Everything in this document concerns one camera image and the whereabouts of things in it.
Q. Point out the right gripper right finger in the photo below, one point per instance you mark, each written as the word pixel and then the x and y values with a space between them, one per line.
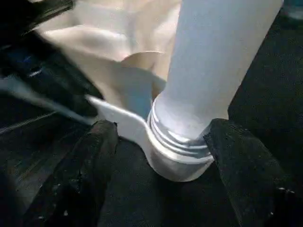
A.
pixel 255 184

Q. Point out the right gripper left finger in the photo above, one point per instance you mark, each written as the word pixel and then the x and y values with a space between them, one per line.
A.
pixel 78 179

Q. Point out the black work mat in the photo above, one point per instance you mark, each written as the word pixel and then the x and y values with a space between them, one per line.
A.
pixel 272 94

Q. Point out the white plastic table top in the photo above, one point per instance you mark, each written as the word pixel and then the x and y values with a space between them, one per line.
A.
pixel 106 47

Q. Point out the white plastic table leg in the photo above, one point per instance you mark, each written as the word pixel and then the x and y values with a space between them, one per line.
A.
pixel 208 59

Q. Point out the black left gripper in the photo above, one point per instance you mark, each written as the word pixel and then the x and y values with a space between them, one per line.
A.
pixel 28 42

